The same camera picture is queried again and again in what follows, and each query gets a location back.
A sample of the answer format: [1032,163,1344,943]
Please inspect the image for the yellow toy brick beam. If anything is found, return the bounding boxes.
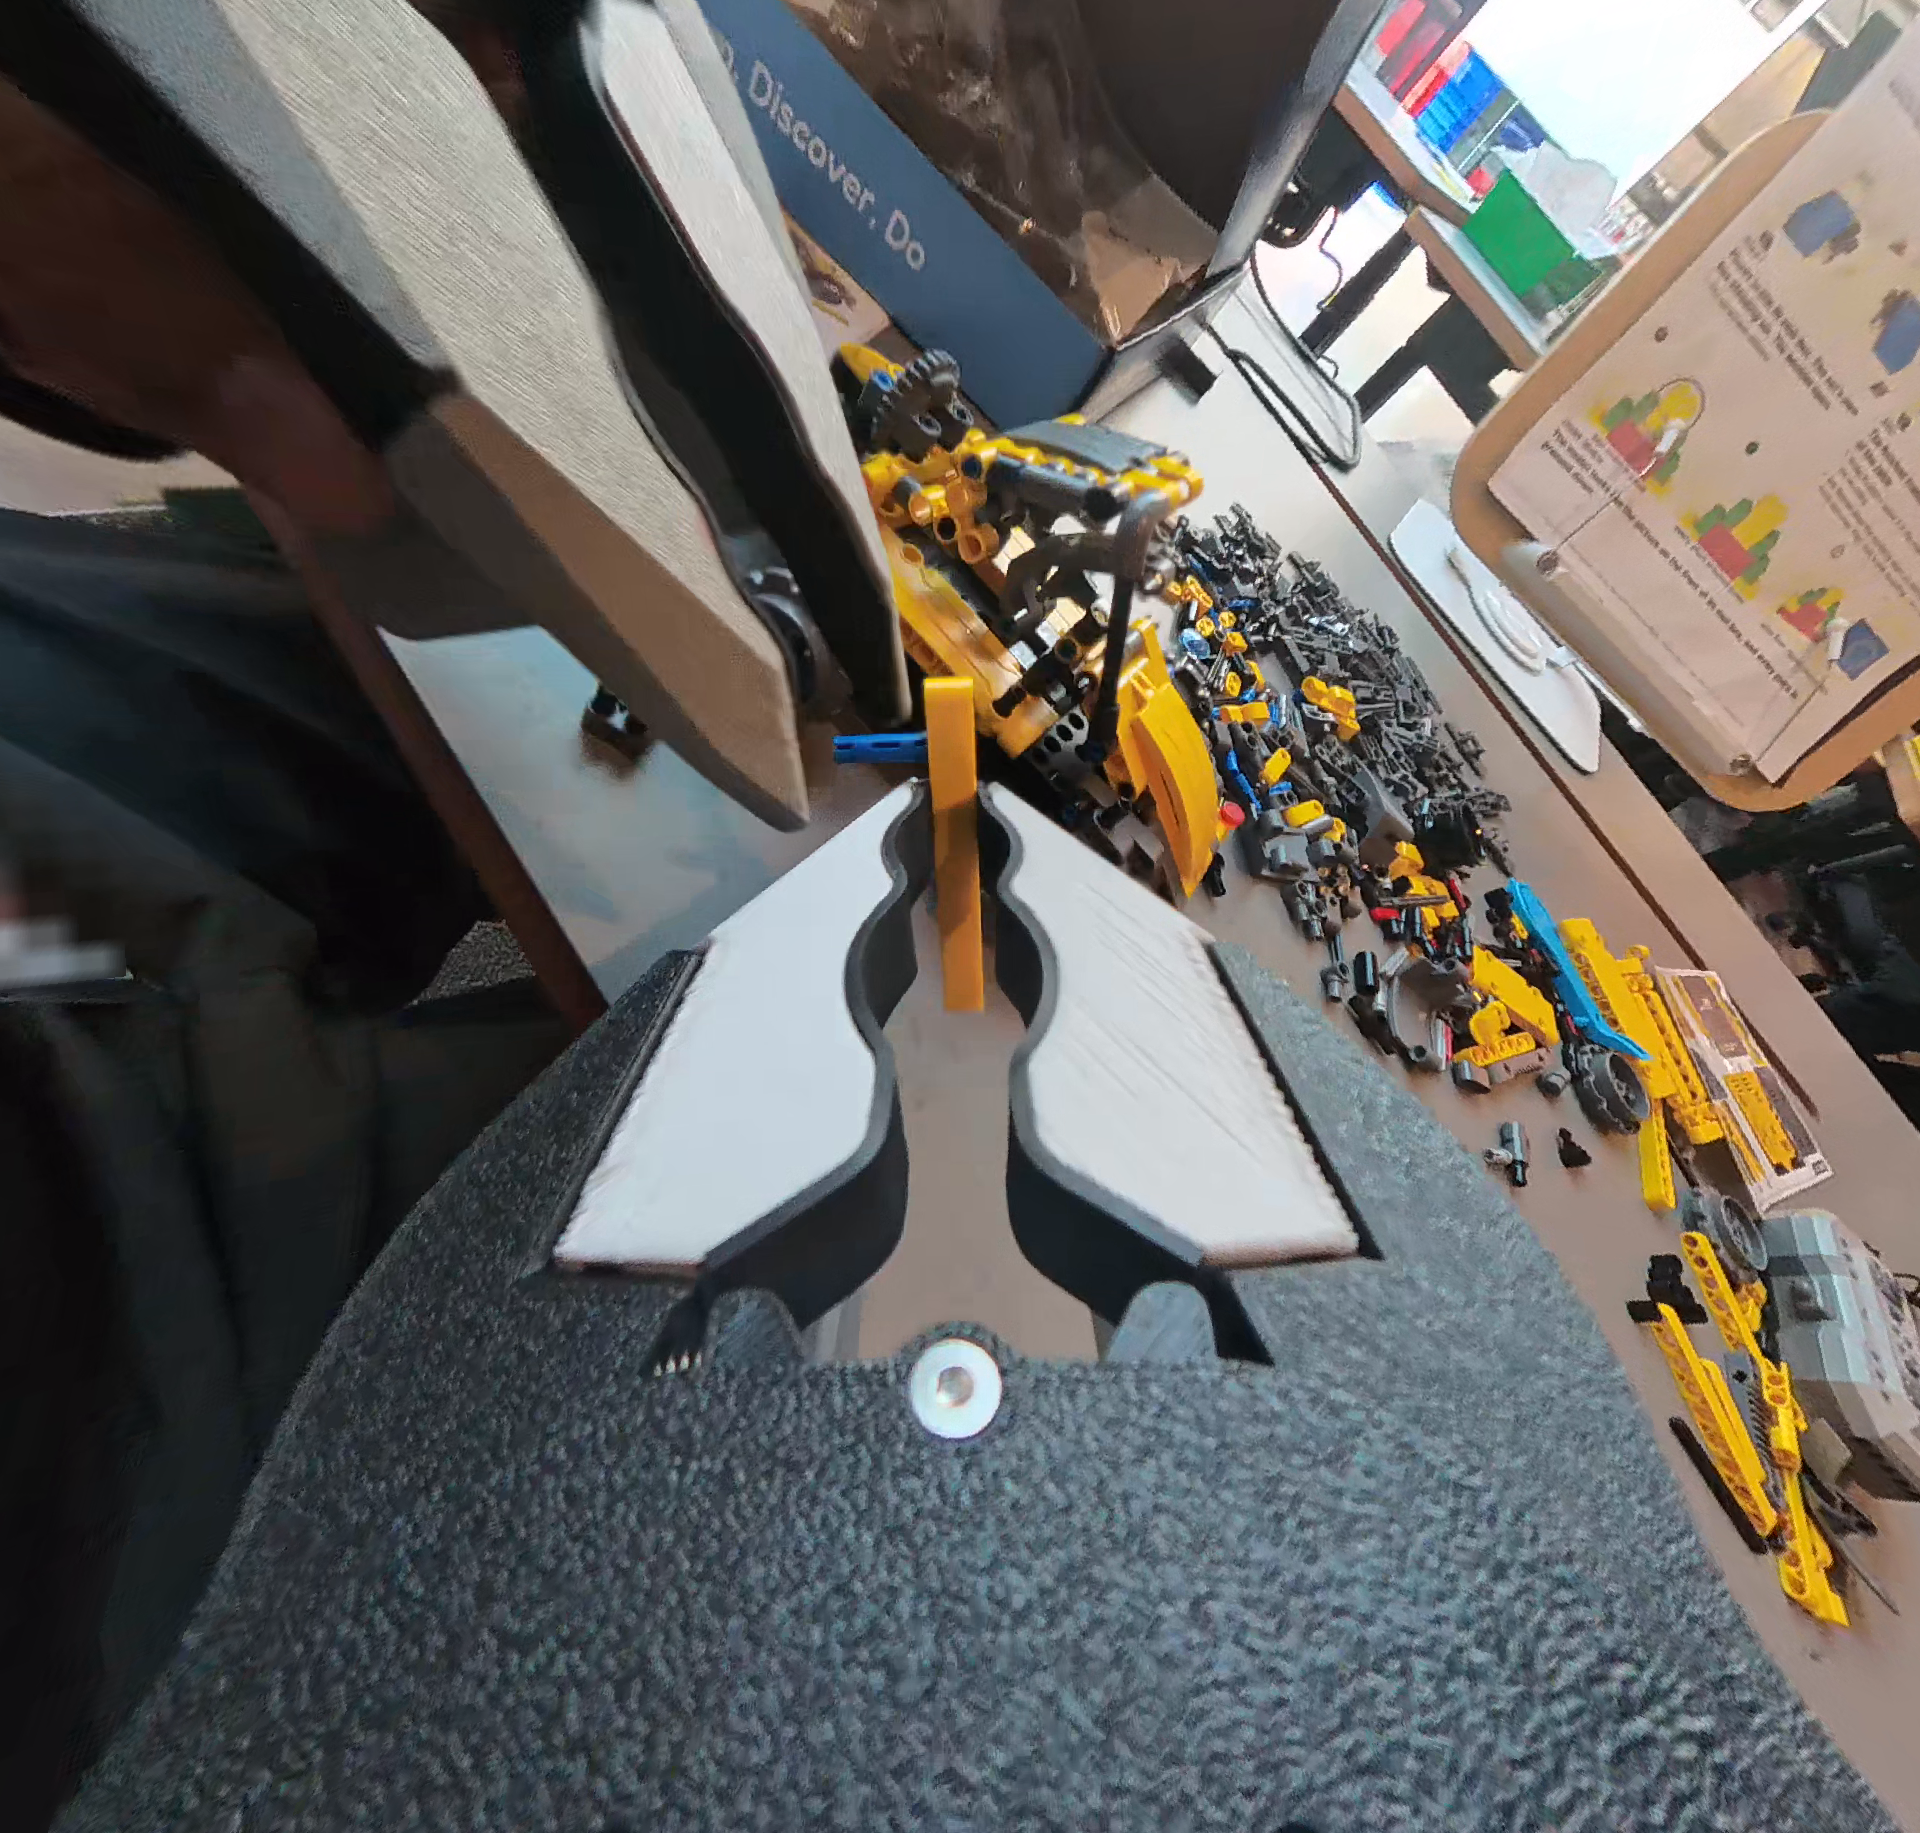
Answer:
[921,676,992,1017]

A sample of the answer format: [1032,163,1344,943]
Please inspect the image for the clear plastic bag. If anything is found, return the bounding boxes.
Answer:
[750,0,1218,345]

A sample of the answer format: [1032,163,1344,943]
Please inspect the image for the black cable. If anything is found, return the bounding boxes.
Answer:
[1243,251,1369,474]

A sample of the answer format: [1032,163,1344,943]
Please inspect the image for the white stand base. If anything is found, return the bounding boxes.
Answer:
[1386,495,1609,781]

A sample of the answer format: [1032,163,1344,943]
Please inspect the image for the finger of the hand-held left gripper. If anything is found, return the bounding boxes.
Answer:
[0,0,815,833]
[515,0,915,738]

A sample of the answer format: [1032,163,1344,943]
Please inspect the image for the green box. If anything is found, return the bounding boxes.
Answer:
[1458,165,1609,318]

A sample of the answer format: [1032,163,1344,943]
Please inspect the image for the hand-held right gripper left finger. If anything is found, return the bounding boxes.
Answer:
[552,781,915,1283]

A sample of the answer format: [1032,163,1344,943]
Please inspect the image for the yellow toy brick vehicle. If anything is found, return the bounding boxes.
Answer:
[831,345,1249,908]

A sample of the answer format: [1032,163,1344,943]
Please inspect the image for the blue curved brick panel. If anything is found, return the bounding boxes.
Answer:
[1503,877,1653,1066]

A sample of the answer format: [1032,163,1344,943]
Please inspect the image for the wooden board with instruction sheet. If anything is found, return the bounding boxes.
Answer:
[1446,52,1920,818]

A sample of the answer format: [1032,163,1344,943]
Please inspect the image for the blue cardboard box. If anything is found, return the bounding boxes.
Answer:
[645,0,1434,392]

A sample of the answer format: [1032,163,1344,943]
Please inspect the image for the sticker sheet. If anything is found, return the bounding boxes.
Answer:
[1648,962,1834,1218]

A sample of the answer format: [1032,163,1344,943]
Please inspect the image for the person's dark clothing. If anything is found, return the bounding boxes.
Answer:
[0,505,604,1833]

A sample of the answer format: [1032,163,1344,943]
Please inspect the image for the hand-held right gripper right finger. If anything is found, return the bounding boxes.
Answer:
[976,781,1364,1268]

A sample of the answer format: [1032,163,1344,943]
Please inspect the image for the pile of small brick parts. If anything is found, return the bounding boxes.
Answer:
[1168,502,1519,942]

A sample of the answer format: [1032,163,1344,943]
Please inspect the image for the grey desk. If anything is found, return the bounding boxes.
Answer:
[374,265,1920,1833]

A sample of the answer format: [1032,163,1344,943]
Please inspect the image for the loose yellow and black bricks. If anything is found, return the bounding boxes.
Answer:
[1317,873,1697,1220]

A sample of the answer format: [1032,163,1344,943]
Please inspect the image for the grey motor brick assembly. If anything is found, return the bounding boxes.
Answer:
[1624,1188,1920,1635]

